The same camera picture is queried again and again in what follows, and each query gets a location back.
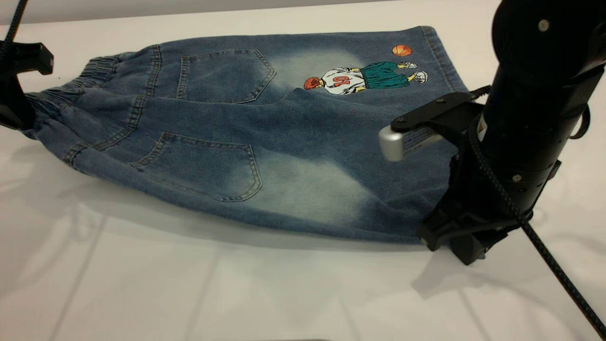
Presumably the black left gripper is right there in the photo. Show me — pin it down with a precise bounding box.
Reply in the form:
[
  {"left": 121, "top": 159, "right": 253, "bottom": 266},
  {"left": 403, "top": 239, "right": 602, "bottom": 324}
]
[{"left": 0, "top": 42, "right": 54, "bottom": 131}]

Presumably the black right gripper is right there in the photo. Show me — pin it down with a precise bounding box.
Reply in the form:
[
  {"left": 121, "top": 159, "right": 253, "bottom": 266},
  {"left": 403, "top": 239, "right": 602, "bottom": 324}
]
[{"left": 417, "top": 142, "right": 533, "bottom": 266}]

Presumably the blue denim shorts basketball print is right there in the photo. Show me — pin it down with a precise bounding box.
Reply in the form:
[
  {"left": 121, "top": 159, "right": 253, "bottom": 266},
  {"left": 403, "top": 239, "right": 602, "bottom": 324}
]
[{"left": 21, "top": 26, "right": 474, "bottom": 244}]

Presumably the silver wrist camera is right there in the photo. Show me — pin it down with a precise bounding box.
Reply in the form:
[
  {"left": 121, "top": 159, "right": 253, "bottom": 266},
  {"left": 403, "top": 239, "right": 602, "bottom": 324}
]
[{"left": 379, "top": 125, "right": 442, "bottom": 162}]

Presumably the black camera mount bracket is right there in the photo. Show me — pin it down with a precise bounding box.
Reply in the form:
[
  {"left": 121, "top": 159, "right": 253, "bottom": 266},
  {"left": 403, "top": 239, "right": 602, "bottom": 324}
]
[{"left": 391, "top": 91, "right": 484, "bottom": 143}]

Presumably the black cable with plug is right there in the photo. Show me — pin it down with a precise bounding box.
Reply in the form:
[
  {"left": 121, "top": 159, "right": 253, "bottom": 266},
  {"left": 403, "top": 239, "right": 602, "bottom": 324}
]
[{"left": 570, "top": 105, "right": 591, "bottom": 141}]

